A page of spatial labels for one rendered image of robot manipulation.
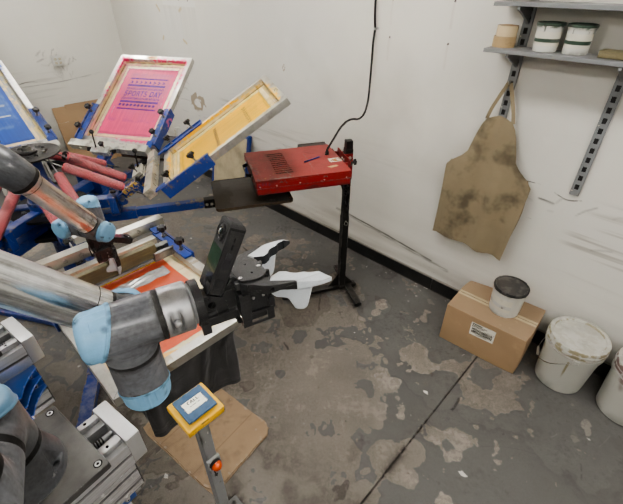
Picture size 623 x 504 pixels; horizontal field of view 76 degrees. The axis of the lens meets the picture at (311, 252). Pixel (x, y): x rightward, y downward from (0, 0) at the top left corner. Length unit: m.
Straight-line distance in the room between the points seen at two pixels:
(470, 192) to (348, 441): 1.66
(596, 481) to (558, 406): 0.42
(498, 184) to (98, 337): 2.37
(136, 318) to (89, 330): 0.06
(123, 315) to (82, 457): 0.48
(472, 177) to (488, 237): 0.40
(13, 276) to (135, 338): 0.19
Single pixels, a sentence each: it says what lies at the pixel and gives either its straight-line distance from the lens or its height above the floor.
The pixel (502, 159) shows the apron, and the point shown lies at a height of 1.17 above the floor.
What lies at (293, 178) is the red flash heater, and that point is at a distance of 2.31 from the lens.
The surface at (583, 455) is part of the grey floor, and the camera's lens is 2.73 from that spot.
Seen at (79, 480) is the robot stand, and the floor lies 1.26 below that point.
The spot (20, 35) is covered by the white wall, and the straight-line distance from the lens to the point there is 5.85.
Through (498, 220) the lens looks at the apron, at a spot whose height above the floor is 0.79.
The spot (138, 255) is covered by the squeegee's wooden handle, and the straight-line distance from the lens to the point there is 1.91.
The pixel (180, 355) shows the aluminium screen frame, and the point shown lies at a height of 0.99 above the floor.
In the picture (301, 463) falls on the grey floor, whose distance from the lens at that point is 2.31.
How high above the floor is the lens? 2.06
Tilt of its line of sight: 35 degrees down
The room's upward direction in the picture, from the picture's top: straight up
